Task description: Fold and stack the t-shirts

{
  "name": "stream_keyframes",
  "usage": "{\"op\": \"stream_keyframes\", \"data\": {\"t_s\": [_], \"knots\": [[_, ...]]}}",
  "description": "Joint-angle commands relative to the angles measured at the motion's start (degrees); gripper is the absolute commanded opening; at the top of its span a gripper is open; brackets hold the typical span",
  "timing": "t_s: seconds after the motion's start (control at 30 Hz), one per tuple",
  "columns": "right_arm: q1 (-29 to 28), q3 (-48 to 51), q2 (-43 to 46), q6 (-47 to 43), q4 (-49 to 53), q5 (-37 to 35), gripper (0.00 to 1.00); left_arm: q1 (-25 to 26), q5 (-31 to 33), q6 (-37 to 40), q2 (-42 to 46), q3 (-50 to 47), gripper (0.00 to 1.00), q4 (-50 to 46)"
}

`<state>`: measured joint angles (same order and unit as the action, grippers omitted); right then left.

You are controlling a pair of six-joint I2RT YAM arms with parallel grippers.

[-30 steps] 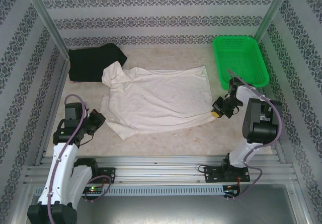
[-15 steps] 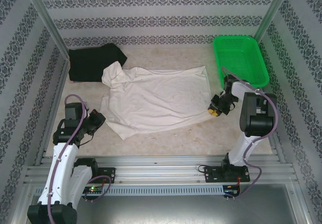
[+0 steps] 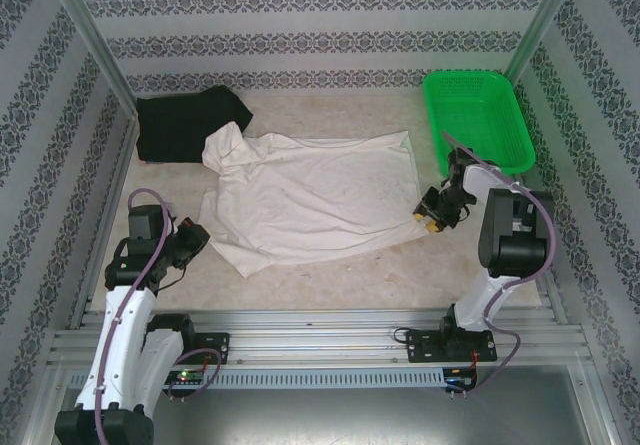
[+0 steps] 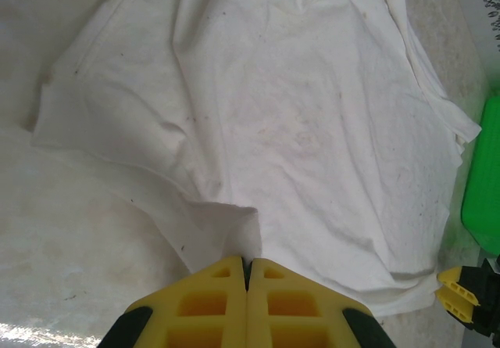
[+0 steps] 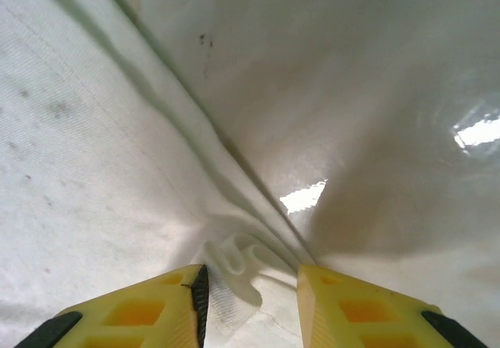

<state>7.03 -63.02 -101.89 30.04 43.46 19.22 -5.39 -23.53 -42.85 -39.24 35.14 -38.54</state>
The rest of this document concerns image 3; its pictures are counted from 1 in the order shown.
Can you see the white t-shirt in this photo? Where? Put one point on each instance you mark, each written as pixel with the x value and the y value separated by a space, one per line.
pixel 310 190

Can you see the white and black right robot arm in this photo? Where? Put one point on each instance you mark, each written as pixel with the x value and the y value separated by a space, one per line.
pixel 510 235

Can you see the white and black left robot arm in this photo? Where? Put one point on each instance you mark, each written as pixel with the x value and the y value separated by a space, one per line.
pixel 120 355

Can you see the green plastic basket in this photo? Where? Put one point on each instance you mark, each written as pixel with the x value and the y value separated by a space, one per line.
pixel 480 110

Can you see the small circuit board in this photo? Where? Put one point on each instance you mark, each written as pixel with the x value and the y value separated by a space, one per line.
pixel 185 376
pixel 462 380

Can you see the black t-shirt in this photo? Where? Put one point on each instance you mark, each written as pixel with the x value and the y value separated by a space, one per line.
pixel 170 125

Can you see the grey metal shelf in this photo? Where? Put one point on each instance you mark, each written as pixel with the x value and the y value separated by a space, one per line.
pixel 320 415

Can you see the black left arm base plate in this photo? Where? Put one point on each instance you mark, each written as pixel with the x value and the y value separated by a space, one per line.
pixel 215 347

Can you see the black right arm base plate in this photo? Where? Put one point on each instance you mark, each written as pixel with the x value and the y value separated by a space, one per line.
pixel 422 347

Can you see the aluminium rail frame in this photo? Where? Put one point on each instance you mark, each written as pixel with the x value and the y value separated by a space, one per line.
pixel 310 340

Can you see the aluminium corner post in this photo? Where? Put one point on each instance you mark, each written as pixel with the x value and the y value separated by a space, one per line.
pixel 549 15
pixel 95 35

